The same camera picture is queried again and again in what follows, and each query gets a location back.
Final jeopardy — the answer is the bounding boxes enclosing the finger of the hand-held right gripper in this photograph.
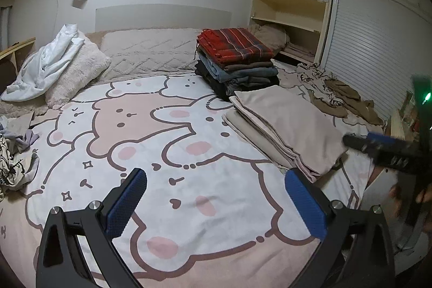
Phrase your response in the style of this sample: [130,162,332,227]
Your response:
[342,131,432,171]

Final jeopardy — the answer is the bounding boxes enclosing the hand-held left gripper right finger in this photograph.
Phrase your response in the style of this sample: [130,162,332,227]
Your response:
[284,167,396,288]

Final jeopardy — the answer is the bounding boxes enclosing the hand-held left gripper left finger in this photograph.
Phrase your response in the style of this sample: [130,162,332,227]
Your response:
[35,167,149,288]

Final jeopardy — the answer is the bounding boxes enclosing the mauve garment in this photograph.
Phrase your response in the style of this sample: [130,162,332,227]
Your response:
[229,85,350,174]

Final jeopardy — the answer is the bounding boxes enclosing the brown patterned clothes pile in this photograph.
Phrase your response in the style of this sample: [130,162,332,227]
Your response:
[308,78,386,126]

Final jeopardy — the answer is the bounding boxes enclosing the stack of folded dark clothes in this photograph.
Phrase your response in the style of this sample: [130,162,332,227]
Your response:
[195,60,281,100]

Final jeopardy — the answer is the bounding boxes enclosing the pile of dark clothes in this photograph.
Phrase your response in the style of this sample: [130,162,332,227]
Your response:
[196,52,278,84]

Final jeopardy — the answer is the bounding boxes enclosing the person's right hand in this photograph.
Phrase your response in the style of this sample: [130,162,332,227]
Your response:
[388,182,432,218]

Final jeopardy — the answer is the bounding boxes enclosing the wooden bedside stand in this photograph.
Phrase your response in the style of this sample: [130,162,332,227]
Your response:
[390,90,421,142]

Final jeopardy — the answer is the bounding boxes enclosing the bear printed blanket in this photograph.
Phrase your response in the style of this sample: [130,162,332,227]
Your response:
[0,70,386,288]

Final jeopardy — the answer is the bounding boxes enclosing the white louvered door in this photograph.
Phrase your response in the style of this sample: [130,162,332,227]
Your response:
[318,0,432,127]

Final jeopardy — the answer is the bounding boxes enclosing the folded beige knit cloth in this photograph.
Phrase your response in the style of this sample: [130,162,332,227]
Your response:
[221,109,295,171]

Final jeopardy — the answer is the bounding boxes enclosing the patterned beige cloth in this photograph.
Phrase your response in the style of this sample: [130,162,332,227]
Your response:
[296,63,349,107]

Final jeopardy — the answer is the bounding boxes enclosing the cream printed garment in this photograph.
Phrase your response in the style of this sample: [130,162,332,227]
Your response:
[0,132,41,190]

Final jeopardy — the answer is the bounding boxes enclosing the lilac garment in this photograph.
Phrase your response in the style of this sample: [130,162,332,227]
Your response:
[13,130,40,154]

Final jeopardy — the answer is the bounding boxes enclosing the dark grey garment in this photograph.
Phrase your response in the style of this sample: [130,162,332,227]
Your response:
[222,73,280,95]

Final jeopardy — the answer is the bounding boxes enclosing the grey cloth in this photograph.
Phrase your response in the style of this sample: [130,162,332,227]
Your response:
[0,110,36,137]

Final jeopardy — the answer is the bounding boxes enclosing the fluffy beige pillow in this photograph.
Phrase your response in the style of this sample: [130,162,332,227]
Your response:
[44,34,113,110]

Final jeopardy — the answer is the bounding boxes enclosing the folded beige sheets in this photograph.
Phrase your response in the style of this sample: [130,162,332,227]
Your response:
[279,41,318,61]

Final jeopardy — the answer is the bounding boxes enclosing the fluffy grey blanket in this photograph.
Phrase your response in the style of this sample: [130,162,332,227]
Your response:
[0,98,52,117]

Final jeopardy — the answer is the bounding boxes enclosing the quilted beige pillow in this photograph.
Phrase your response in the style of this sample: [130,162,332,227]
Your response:
[99,27,204,73]

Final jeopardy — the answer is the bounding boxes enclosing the white garment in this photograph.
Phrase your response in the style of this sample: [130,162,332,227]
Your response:
[0,23,86,103]

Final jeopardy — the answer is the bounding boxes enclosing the fluffy beige blanket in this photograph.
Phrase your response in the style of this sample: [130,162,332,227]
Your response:
[247,23,288,56]

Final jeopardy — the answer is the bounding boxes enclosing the red plaid blanket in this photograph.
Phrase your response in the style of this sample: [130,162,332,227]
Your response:
[196,28,275,68]

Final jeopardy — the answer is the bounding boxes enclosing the white headboard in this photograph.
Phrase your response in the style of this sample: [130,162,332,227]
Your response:
[95,4,234,34]

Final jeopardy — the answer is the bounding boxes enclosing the wooden bedside shelf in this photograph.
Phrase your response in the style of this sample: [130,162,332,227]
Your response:
[0,36,36,86]

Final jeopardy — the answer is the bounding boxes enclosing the pale blue curtain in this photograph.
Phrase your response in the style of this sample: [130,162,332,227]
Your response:
[0,6,11,47]

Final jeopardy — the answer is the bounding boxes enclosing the cream wall shelf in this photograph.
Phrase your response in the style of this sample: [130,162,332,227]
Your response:
[249,0,330,66]

